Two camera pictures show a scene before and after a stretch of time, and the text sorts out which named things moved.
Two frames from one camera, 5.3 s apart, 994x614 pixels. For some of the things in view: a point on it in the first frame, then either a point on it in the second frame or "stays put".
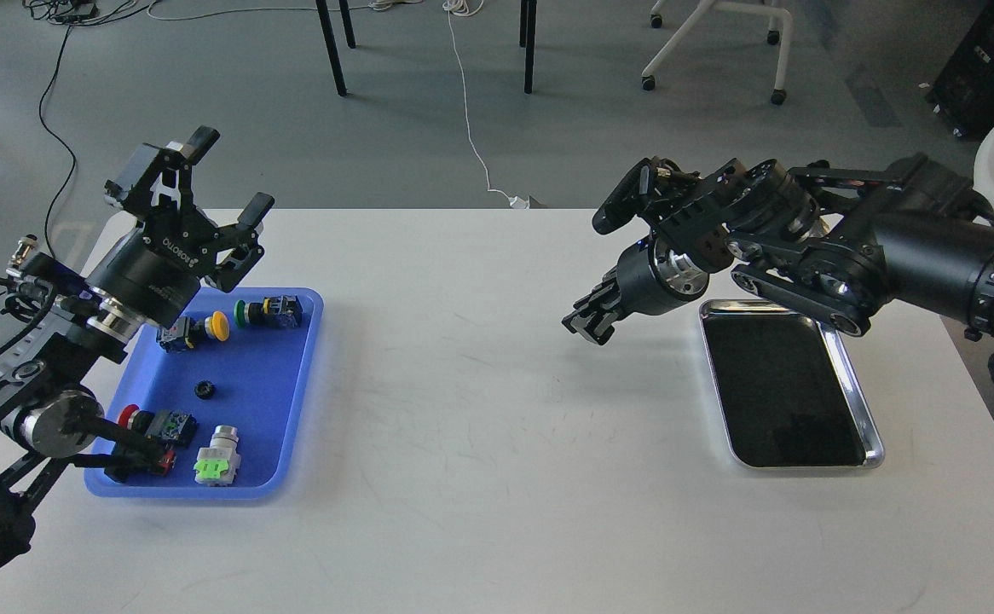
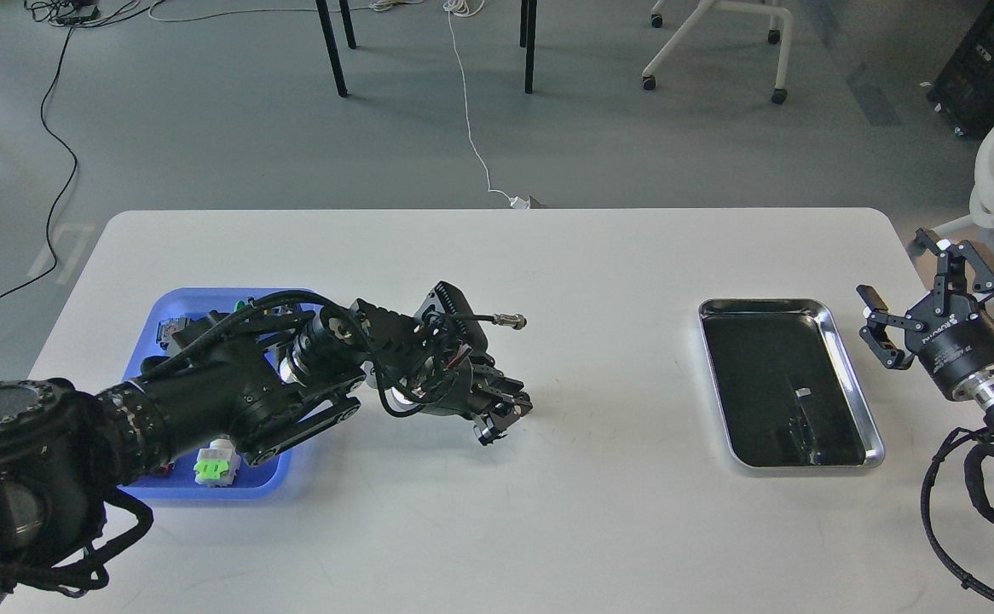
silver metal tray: (786, 392) stays put
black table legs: (526, 20) stays put
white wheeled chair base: (778, 95) stays put
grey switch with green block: (218, 464) stays put
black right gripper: (649, 279) -> (953, 338)
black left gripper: (156, 265) -> (459, 386)
